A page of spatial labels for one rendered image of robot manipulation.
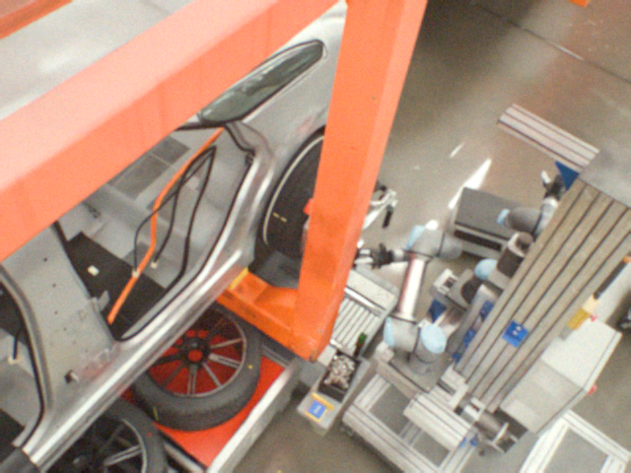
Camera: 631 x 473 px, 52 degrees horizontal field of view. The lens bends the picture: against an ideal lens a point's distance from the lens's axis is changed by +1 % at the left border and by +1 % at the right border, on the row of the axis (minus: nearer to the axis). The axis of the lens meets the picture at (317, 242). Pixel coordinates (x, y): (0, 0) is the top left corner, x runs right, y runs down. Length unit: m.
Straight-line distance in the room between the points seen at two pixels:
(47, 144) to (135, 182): 2.29
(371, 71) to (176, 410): 1.88
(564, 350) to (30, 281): 1.95
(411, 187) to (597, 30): 3.08
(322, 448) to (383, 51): 2.35
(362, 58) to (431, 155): 3.25
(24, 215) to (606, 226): 1.73
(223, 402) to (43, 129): 2.32
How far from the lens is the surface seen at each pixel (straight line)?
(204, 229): 3.01
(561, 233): 2.29
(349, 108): 1.98
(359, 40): 1.84
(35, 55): 2.25
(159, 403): 3.13
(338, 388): 3.16
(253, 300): 3.18
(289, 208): 3.08
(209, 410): 3.11
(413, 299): 2.79
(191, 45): 1.07
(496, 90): 5.90
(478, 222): 4.24
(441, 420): 2.99
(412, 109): 5.42
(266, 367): 3.46
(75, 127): 0.94
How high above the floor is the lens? 3.36
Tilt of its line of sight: 52 degrees down
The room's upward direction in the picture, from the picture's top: 11 degrees clockwise
